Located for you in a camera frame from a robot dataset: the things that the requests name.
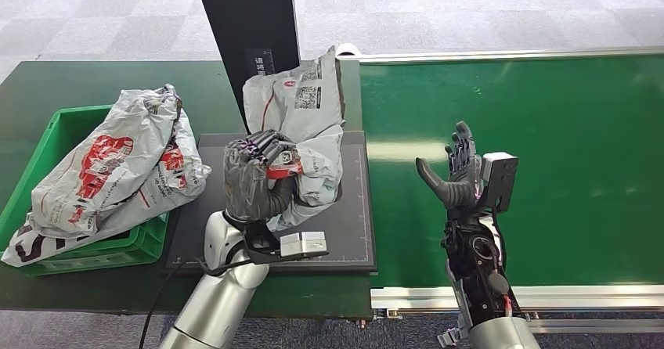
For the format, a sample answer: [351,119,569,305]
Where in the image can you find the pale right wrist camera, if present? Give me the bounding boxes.
[479,152,520,214]

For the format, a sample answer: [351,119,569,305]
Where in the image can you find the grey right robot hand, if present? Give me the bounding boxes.
[414,121,486,211]

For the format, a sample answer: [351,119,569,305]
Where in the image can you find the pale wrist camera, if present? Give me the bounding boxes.
[479,152,520,214]
[244,221,330,264]

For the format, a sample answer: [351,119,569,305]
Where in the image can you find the black inbound scanner machine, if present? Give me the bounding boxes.
[165,0,378,275]

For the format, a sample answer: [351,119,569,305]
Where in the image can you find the grey red-print mailer bag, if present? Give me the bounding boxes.
[30,83,182,239]

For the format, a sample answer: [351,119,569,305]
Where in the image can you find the grey poly mailer package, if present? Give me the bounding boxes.
[242,45,348,232]

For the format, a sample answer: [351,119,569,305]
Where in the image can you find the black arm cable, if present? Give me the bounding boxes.
[137,255,250,349]

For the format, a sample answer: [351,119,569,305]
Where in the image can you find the green conveyor belt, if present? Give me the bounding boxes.
[359,56,664,289]

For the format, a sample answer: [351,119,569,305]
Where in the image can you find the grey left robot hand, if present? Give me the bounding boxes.
[222,129,305,223]

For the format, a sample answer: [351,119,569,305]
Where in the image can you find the green plastic crate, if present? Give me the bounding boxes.
[0,104,170,277]

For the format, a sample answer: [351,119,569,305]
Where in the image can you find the aluminium conveyor side rail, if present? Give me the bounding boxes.
[336,45,664,65]
[370,284,664,335]

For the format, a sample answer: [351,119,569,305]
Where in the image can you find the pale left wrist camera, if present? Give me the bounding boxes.
[244,221,330,264]

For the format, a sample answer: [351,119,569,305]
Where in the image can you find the dark green table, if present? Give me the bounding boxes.
[0,60,374,319]

